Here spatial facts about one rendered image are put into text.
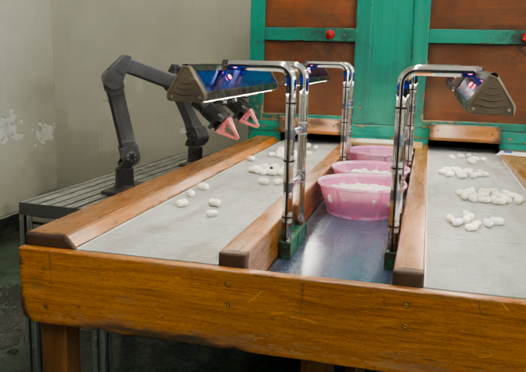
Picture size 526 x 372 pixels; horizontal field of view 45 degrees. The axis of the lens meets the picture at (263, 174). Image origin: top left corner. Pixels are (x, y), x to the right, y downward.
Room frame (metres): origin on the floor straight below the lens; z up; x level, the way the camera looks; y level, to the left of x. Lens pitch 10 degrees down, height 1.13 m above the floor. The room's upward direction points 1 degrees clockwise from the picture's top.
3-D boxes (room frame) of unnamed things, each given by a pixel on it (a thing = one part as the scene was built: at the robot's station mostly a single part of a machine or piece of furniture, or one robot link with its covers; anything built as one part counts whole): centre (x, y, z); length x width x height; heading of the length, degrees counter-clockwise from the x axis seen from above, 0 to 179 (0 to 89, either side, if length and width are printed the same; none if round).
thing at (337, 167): (2.13, -0.37, 0.72); 0.27 x 0.27 x 0.10
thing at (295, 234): (1.50, 0.00, 0.90); 0.20 x 0.19 x 0.45; 166
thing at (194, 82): (1.53, 0.08, 1.08); 0.62 x 0.08 x 0.07; 166
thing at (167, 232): (2.06, 0.00, 0.73); 1.81 x 0.30 x 0.02; 166
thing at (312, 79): (2.47, -0.16, 1.08); 0.62 x 0.08 x 0.07; 166
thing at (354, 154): (2.56, -0.48, 0.72); 0.27 x 0.27 x 0.10
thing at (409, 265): (1.93, -0.48, 0.71); 1.81 x 0.05 x 0.11; 166
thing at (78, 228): (2.11, 0.21, 0.67); 1.81 x 0.12 x 0.19; 166
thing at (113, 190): (2.13, 0.48, 0.71); 0.20 x 0.07 x 0.08; 163
